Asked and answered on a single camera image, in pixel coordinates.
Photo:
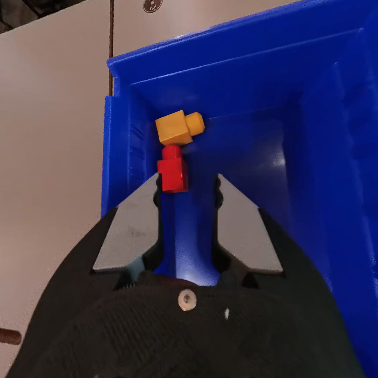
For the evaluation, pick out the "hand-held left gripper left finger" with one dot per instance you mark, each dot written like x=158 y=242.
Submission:
x=130 y=233

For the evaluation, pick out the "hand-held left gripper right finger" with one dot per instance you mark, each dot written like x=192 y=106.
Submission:
x=245 y=236

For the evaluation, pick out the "small red mega block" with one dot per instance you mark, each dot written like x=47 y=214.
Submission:
x=174 y=174

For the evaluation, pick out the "small yellow mega block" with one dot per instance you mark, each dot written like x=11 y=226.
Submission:
x=174 y=128

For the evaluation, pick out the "blue plastic bin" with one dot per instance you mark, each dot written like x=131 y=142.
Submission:
x=251 y=88

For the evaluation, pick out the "round dark table sticker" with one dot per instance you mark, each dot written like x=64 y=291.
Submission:
x=152 y=5

